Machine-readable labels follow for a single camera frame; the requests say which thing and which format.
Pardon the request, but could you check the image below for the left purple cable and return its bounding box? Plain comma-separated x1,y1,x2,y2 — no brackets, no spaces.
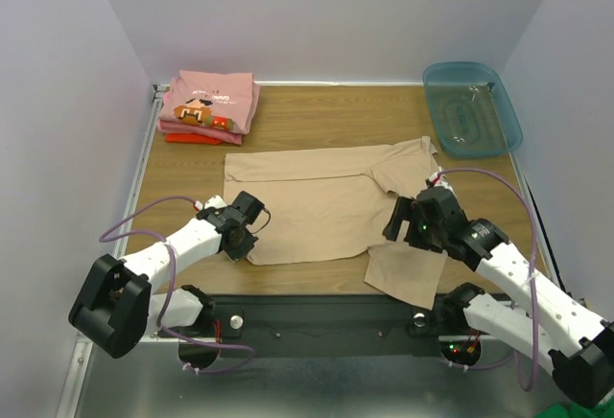
99,196,255,375

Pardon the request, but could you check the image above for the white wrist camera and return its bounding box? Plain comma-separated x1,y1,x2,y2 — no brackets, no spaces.
193,196,226,212
426,173,454,192

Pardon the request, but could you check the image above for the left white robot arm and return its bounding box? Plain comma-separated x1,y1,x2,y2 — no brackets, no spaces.
68,192,266,359

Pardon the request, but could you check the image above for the pink printed folded t shirt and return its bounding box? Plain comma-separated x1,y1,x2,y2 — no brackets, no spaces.
160,70,257,135

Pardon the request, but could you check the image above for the green cloth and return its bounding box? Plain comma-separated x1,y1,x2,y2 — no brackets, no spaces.
535,401,613,418

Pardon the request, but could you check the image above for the purple cable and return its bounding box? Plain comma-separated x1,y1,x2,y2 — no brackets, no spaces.
426,167,541,393
99,196,255,375

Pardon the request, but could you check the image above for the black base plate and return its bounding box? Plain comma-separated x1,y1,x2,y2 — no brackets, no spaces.
181,294,470,358

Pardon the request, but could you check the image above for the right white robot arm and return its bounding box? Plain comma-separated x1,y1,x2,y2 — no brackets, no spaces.
383,186,613,408

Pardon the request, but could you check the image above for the beige t shirt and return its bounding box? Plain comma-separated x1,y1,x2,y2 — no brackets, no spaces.
224,136,447,310

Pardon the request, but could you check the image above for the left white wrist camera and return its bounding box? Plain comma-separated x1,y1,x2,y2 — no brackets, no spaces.
193,196,226,212

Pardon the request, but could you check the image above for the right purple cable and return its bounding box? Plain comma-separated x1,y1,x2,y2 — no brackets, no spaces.
426,167,541,393

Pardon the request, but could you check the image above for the teal plastic bin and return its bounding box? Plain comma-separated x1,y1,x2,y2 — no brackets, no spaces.
422,61,523,159

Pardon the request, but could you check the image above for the aluminium table frame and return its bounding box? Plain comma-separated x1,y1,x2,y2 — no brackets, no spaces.
58,84,567,417

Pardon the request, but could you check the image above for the red folded t shirt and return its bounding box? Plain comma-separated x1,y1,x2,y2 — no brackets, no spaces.
165,133,223,145

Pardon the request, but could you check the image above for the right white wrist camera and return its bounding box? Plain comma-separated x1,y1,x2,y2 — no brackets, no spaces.
426,173,454,192

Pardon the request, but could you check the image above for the plain pink folded t shirt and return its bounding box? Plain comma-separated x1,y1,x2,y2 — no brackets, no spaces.
157,84,260,146

